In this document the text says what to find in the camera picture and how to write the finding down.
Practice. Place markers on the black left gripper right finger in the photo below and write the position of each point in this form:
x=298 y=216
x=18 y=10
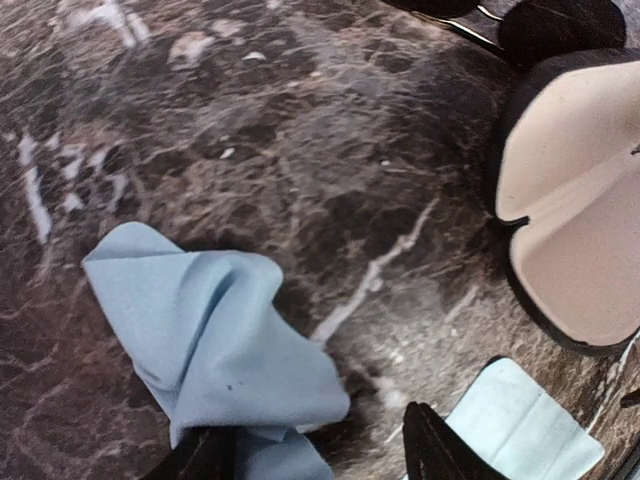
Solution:
x=433 y=451

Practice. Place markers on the black aviator sunglasses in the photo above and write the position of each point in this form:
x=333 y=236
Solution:
x=532 y=30

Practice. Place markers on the black checkered glasses case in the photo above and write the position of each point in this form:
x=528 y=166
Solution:
x=562 y=174

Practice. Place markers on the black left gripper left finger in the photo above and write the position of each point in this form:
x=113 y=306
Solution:
x=200 y=455

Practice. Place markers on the light blue cloth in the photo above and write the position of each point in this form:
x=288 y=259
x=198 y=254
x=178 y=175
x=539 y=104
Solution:
x=517 y=428
x=203 y=335

